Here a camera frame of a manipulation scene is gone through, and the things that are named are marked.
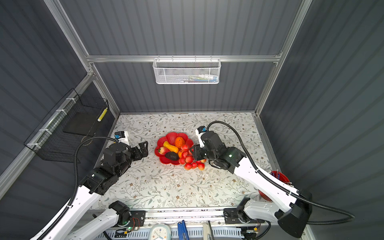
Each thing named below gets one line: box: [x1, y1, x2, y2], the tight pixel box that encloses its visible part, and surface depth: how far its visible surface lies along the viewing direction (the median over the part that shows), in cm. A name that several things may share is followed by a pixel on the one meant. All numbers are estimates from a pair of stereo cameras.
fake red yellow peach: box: [158, 146, 170, 155], surface depth 96 cm
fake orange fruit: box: [174, 136, 185, 149], surface depth 98 cm
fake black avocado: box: [165, 151, 179, 161], surface depth 94 cm
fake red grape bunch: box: [178, 144, 207, 171], surface depth 77 cm
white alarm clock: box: [148, 224, 172, 240], surface depth 69 cm
